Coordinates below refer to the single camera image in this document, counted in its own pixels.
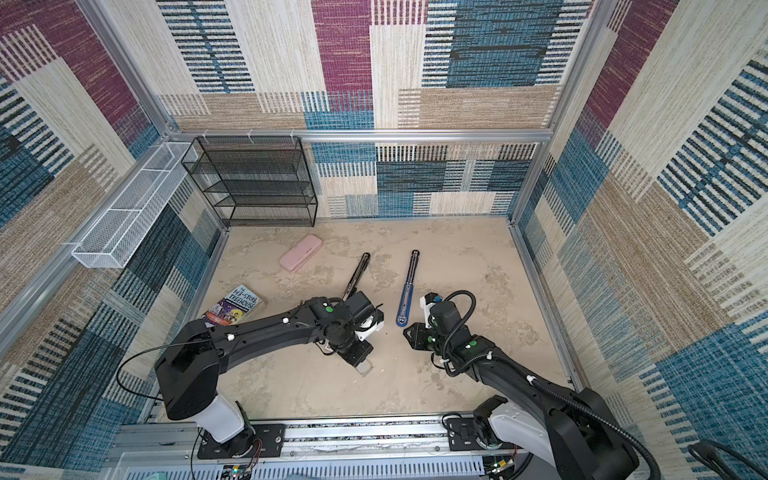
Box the blue stapler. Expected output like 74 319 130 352
396 250 420 328

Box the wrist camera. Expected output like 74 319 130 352
419 292 461 334
344 291 384 341

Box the white wire mesh basket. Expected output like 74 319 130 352
71 142 190 269

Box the colourful paperback book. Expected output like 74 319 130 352
203 284 265 326

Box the black stapler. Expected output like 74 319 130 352
342 252 371 300

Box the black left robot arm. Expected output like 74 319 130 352
155 291 384 459

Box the aluminium front rail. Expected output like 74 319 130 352
100 403 563 479

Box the black corrugated cable conduit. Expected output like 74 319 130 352
428 289 661 480

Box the black mesh shelf rack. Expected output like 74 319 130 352
181 136 318 227

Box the black cable bottom right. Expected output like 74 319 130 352
687 439 768 480

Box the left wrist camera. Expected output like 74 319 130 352
344 291 384 341

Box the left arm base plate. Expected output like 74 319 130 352
195 423 286 460

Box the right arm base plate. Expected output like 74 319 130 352
441 413 515 451

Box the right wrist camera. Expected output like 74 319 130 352
419 292 461 334

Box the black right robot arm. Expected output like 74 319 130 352
404 323 662 479

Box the pink pencil case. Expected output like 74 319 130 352
279 234 323 272

